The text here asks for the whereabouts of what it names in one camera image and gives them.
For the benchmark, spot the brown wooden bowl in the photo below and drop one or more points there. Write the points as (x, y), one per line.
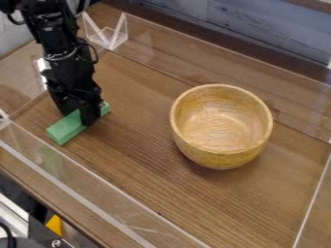
(222, 125)

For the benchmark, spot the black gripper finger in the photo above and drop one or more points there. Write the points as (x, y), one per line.
(90, 107)
(66, 100)

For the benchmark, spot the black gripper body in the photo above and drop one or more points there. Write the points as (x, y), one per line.
(71, 72)

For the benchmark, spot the clear acrylic corner bracket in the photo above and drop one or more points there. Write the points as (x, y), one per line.
(110, 38)

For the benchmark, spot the clear acrylic front wall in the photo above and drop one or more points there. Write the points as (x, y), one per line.
(114, 219)

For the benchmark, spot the green rectangular block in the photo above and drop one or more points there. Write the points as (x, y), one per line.
(67, 128)

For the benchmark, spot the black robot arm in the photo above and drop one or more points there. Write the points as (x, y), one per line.
(51, 22)

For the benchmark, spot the yellow and black device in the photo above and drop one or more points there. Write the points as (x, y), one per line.
(41, 233)

